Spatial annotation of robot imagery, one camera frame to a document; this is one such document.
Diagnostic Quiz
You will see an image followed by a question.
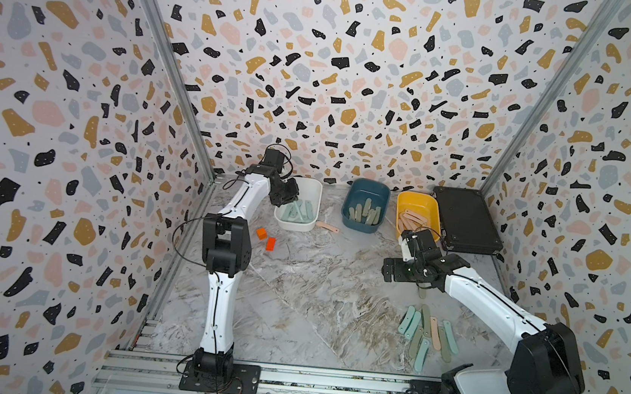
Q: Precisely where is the white storage box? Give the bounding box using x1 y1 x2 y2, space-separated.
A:
274 177 322 232

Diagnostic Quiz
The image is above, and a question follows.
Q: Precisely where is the orange block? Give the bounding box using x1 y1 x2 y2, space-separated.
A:
266 237 276 252

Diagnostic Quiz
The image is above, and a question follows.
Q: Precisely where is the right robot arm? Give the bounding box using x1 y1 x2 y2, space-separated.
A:
381 230 585 394

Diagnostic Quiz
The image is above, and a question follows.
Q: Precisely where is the pink knife top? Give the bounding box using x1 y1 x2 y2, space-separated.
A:
316 221 340 233

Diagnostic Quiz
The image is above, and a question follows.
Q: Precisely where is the yellow storage box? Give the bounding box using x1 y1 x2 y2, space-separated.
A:
395 191 442 241

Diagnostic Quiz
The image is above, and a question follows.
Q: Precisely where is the mint knife lowest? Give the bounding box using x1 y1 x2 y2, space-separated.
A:
413 338 431 374

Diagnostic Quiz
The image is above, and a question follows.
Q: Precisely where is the olive knife bottom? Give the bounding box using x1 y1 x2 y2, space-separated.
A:
420 304 432 338

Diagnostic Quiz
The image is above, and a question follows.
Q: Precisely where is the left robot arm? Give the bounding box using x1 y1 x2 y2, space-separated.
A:
191 143 299 390

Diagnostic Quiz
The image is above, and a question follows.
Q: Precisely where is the olive knife lowest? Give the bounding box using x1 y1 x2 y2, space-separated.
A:
408 328 423 362

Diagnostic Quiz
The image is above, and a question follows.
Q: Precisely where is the black case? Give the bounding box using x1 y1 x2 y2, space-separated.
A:
433 186 503 256

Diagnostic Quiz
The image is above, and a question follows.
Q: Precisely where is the mint knife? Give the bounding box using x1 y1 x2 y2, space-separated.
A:
443 320 460 355
398 306 416 340
304 200 315 223
300 208 309 223
400 310 422 341
281 204 295 221
290 202 304 223

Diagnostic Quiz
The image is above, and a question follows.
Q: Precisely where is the dark teal storage box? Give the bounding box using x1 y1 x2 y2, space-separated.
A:
342 178 390 234

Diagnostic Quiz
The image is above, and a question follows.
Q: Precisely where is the orange cube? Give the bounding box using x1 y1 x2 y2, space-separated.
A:
256 228 267 240

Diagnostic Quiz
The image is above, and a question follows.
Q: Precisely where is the pink knife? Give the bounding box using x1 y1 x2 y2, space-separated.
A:
402 209 429 226
316 221 340 233
429 316 442 351
398 213 422 232

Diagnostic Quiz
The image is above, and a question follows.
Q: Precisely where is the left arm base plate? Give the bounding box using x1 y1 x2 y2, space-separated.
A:
178 361 262 394

